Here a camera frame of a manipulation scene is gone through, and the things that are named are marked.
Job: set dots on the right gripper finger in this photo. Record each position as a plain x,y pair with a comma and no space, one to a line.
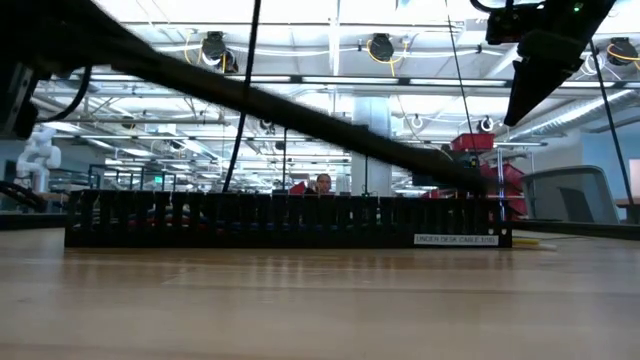
532,90

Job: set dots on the black bar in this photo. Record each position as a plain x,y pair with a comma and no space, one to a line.
300,120

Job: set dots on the black perforated rack rail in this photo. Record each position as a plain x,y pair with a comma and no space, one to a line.
300,220

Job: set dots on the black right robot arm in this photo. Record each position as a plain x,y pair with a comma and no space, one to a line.
585,12

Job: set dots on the white moulded object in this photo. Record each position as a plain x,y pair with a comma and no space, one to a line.
37,155

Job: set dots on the red storage bin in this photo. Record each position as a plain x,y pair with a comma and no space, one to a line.
472,142
510,180

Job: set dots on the grey office chair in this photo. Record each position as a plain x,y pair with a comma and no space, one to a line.
570,195

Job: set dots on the person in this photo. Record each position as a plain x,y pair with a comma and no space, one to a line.
323,184

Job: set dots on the silver ventilation duct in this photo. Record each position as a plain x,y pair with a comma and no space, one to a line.
575,112

